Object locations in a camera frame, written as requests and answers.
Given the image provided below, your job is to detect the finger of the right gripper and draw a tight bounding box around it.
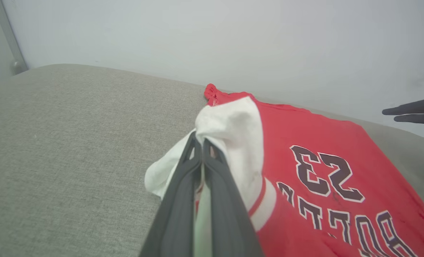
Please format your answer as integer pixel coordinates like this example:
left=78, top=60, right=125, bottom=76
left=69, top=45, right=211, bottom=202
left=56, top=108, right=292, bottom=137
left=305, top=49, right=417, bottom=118
left=394, top=113, right=424, bottom=125
left=382, top=96, right=424, bottom=116

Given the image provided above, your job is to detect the red and white basketball jersey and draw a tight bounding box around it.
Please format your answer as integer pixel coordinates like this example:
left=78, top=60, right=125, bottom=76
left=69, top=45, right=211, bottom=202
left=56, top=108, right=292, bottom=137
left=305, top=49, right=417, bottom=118
left=145, top=84, right=424, bottom=257

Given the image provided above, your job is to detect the grey fabric sofa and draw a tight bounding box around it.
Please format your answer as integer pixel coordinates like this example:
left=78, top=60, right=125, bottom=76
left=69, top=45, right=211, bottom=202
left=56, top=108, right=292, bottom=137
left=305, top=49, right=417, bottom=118
left=0, top=64, right=424, bottom=257

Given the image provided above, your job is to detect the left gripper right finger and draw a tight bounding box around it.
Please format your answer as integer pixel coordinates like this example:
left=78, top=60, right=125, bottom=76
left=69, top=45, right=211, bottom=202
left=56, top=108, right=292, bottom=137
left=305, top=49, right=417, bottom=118
left=202, top=138, right=264, bottom=257

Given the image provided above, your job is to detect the grey metal pole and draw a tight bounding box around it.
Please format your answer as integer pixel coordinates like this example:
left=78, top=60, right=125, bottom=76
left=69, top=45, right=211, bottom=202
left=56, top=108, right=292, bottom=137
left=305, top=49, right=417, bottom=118
left=0, top=0, right=29, bottom=75

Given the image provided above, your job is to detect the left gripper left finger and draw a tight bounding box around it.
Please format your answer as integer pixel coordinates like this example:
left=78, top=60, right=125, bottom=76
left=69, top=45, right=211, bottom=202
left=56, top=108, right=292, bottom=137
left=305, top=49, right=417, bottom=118
left=139, top=131, right=203, bottom=257

